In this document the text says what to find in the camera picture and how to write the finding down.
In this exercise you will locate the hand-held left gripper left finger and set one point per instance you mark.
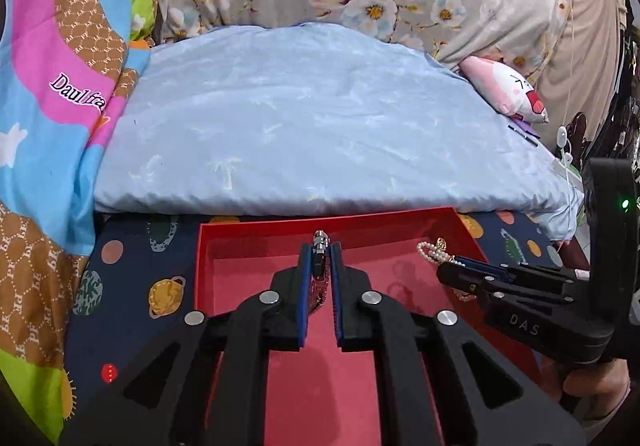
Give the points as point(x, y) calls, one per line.
point(302, 296)

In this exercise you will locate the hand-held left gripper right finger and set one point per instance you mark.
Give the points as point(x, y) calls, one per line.
point(336, 296)

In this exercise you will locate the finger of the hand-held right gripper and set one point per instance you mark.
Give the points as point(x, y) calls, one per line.
point(465, 278)
point(480, 265)

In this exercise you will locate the red tray box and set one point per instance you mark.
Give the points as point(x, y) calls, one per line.
point(240, 276)

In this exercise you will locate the person's right hand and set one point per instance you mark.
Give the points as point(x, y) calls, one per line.
point(595, 381)

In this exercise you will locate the black pen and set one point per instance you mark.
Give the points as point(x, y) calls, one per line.
point(522, 135)

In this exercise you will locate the purple flat object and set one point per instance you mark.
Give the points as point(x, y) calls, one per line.
point(525, 126)

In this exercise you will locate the light blue pillow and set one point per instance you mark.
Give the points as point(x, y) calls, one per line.
point(300, 126)

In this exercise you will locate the dark blue planet-print sheet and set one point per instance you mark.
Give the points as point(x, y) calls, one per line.
point(135, 266)

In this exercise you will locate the pink plush toy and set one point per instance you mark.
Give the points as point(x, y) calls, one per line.
point(505, 86)

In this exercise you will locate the beige cloth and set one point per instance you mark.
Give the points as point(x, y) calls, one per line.
point(585, 51)

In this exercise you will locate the colourful cartoon monkey blanket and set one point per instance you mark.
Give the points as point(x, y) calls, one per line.
point(45, 101)

